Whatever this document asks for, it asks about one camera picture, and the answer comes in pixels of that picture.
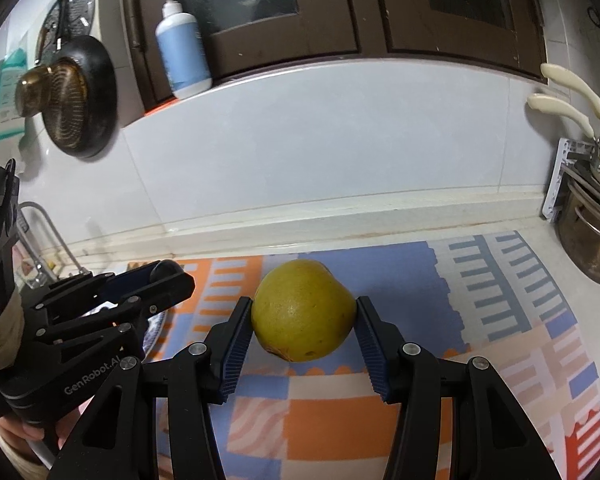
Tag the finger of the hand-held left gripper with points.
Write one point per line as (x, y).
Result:
(172, 290)
(130, 280)

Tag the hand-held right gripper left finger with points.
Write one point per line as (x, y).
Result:
(235, 345)

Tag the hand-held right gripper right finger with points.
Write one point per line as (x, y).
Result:
(372, 350)

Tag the dark plum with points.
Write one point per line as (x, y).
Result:
(166, 267)

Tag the blue and white plate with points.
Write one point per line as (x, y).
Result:
(155, 332)

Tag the yellow pear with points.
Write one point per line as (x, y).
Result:
(303, 317)

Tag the person's left hand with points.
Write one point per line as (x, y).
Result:
(20, 430)

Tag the patterned orange and blue mat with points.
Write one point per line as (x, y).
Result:
(330, 425)

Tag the teal box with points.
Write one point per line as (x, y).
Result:
(5, 110)

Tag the black frying pan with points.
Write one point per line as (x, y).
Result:
(100, 70)

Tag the brass skimmer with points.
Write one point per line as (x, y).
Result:
(35, 85)

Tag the white and blue pump bottle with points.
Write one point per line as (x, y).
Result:
(182, 50)

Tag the stainless steel pot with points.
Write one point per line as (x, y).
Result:
(590, 245)

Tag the brown cabinet door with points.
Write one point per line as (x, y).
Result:
(280, 35)
(415, 25)

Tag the round metal strainer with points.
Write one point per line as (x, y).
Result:
(72, 2)

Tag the white rack bracket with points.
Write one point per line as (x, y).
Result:
(560, 180)

